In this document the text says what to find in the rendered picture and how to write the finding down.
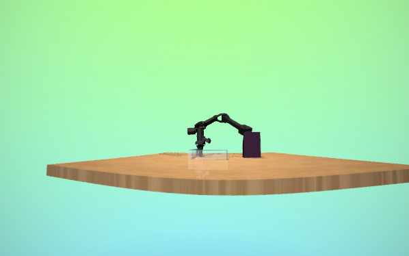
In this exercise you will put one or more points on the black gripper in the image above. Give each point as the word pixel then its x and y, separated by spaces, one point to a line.
pixel 199 142

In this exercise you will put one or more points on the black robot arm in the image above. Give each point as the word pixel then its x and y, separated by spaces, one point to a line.
pixel 200 126

